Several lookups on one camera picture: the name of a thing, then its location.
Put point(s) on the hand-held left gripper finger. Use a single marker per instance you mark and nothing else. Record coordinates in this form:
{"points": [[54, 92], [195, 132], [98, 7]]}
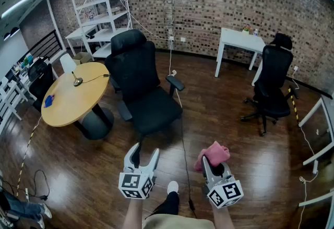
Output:
{"points": [[153, 164], [129, 160]]}

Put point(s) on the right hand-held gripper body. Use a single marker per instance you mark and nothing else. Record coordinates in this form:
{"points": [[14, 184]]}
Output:
{"points": [[225, 192]]}

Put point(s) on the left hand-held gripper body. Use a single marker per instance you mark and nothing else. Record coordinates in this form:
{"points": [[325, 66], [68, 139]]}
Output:
{"points": [[131, 183]]}

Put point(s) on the pink cloth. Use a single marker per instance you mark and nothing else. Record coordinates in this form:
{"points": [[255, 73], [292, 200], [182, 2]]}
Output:
{"points": [[214, 155]]}

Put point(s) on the person's left forearm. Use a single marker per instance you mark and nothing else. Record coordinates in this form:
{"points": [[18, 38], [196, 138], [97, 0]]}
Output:
{"points": [[133, 212]]}

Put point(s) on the person's right forearm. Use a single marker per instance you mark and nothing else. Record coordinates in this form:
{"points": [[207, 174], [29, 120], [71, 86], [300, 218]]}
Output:
{"points": [[221, 218]]}

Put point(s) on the blue cloth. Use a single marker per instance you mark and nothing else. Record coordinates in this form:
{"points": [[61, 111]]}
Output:
{"points": [[49, 101]]}

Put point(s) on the person's left white shoe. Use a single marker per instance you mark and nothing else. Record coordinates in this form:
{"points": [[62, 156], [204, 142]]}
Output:
{"points": [[172, 187]]}

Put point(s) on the person's black trousers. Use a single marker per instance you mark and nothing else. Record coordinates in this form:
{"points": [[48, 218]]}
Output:
{"points": [[167, 204]]}

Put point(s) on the person's beige shirt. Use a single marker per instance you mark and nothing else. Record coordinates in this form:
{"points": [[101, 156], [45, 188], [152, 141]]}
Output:
{"points": [[177, 222]]}

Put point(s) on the black mesh office chair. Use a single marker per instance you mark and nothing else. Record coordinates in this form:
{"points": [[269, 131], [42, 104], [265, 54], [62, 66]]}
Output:
{"points": [[141, 79], [40, 84], [274, 79]]}

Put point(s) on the round wooden table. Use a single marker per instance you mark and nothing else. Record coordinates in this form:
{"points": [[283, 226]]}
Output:
{"points": [[75, 97]]}

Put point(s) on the white power strip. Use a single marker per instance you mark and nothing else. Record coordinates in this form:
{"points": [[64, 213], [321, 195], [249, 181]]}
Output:
{"points": [[27, 194]]}

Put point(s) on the cardboard box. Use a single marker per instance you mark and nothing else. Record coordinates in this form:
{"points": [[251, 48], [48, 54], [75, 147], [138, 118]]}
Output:
{"points": [[82, 58]]}

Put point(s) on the white-shade brass table lamp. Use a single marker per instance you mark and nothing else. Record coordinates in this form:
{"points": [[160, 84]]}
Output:
{"points": [[68, 63]]}

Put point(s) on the white metal shelf unit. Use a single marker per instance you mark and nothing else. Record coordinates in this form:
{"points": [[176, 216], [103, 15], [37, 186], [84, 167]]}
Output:
{"points": [[104, 35]]}

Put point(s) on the white square table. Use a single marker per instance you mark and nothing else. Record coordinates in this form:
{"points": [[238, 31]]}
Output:
{"points": [[240, 40]]}

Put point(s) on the white desk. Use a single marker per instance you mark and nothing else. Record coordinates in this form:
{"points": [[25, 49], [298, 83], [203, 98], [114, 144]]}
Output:
{"points": [[13, 92]]}

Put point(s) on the black stair railing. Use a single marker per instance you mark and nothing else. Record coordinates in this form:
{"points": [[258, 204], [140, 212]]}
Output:
{"points": [[47, 45]]}

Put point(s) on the small clear bottle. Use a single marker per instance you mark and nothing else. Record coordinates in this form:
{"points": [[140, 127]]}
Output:
{"points": [[256, 32]]}

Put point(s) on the green desk plant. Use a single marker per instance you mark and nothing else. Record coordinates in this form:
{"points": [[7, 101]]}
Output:
{"points": [[27, 60]]}

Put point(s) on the small potted plant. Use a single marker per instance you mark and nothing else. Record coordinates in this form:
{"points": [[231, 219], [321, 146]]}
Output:
{"points": [[246, 29]]}

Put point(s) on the long ceiling light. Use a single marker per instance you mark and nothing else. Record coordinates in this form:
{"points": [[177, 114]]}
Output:
{"points": [[21, 3]]}

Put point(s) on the white frame table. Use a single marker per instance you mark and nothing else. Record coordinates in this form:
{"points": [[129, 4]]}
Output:
{"points": [[311, 111]]}

